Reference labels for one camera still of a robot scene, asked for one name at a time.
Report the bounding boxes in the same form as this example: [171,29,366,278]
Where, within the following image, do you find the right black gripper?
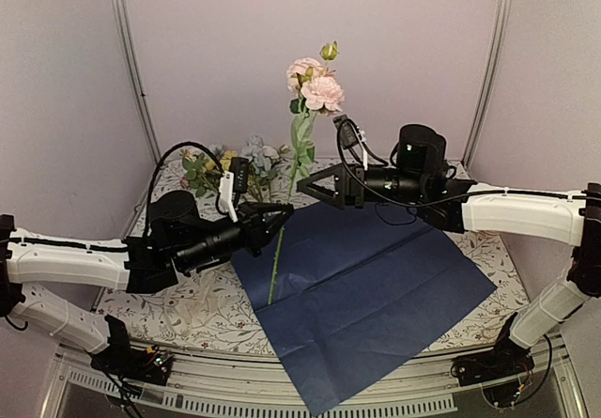
[297,163,427,210]

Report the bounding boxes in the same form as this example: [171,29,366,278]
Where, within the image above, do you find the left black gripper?
[176,201,293,272]

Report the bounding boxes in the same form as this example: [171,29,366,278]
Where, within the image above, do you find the blue hydrangea stem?
[208,134,292,203]

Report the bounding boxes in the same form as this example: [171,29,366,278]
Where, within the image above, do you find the yellow flower stem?
[203,150,270,202]

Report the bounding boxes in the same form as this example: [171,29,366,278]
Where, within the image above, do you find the white pink flower stem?
[180,148,222,197]

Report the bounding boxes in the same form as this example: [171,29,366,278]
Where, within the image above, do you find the pink rose stem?
[267,40,347,305]

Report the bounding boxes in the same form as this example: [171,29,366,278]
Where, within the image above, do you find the blue wrapping paper sheet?
[232,202,495,415]

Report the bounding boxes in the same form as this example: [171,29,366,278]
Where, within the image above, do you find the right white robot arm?
[297,124,600,377]

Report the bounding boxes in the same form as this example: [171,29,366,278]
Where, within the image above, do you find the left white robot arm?
[1,191,294,375]

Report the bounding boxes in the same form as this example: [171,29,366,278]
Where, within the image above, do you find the cream printed ribbon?
[162,264,233,343]

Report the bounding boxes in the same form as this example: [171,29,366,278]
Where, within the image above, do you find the floral patterned table mat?
[96,154,534,358]

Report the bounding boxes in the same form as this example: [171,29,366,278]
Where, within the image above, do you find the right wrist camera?
[333,115,369,169]

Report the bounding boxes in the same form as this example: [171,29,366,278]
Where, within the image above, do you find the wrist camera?
[333,115,369,169]
[217,157,250,222]

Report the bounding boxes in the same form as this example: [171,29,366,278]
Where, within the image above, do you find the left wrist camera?
[217,157,250,222]

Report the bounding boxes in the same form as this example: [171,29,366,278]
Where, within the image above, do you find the left black braided cable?
[147,140,226,212]

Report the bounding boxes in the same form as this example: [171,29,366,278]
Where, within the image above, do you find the front aluminium rail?
[40,333,590,417]

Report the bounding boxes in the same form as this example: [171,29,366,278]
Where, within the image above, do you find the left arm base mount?
[90,346,174,386]

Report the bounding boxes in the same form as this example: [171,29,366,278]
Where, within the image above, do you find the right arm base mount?
[450,348,534,409]

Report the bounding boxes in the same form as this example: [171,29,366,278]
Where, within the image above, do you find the right aluminium frame post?
[461,0,512,171]

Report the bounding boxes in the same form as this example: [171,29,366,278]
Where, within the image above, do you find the aluminium frame post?
[111,0,161,162]
[461,0,512,171]

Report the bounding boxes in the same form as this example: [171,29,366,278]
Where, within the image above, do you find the left aluminium frame post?
[111,0,161,162]

